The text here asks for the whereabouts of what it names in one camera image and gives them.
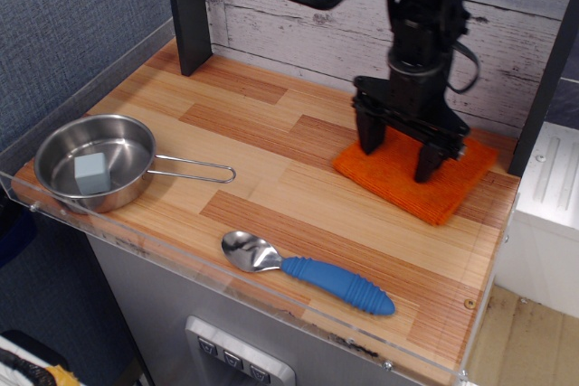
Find black vertical post left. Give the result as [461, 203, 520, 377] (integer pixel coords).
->
[170, 0, 213, 76]

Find stainless steel pan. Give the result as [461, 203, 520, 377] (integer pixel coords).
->
[33, 114, 236, 213]

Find black vertical post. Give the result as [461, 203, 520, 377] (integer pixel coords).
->
[508, 0, 578, 176]
[170, 0, 213, 76]

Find orange fabric cloth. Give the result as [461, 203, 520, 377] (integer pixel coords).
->
[332, 126, 499, 227]

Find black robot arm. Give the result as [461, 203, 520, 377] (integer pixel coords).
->
[353, 0, 470, 184]

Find yellow object bottom left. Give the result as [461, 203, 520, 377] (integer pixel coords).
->
[45, 365, 81, 386]

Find clear acrylic table guard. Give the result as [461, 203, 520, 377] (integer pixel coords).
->
[1, 42, 519, 385]

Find spoon with blue handle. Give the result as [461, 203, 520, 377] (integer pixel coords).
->
[222, 231, 395, 315]

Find black vertical post right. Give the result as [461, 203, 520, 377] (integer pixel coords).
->
[508, 0, 578, 176]

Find grey-blue cube block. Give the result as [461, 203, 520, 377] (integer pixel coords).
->
[74, 153, 111, 195]

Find white appliance at right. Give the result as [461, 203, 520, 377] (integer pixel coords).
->
[495, 122, 578, 317]

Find silver control panel with buttons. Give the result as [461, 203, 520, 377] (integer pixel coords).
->
[185, 315, 297, 385]

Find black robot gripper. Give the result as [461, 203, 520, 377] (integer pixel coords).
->
[353, 51, 470, 184]

